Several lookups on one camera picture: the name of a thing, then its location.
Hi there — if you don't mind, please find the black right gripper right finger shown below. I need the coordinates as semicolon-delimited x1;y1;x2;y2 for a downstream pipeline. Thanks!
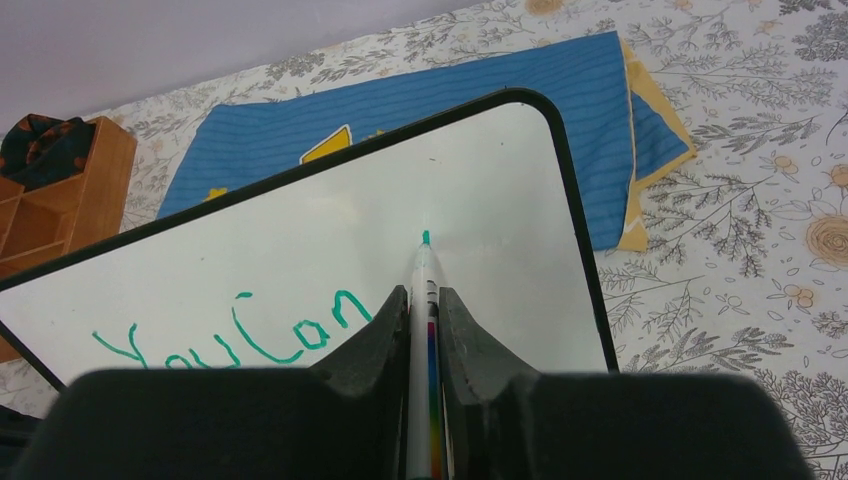
438;288;812;479

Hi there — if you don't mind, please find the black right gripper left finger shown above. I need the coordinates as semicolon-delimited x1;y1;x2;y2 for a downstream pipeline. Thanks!
9;286;410;479

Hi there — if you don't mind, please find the green capped whiteboard marker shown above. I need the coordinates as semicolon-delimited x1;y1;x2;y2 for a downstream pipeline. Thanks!
405;231;445;479

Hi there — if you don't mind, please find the white board with black frame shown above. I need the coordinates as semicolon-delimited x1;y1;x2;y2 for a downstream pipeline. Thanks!
1;100;618;388

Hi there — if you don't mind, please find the floral patterned tablecloth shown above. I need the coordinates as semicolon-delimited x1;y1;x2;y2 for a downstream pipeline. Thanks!
1;1;847;479

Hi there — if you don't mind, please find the blue cartoon print cloth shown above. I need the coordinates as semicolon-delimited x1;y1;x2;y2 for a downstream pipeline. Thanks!
159;32;696;251

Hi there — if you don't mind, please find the wooden compartment tray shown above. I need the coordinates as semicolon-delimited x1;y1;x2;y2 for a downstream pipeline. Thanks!
0;115;139;364

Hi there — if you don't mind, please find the dark rolled sock with orange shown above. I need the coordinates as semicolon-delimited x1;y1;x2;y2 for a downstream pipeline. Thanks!
1;114;96;191

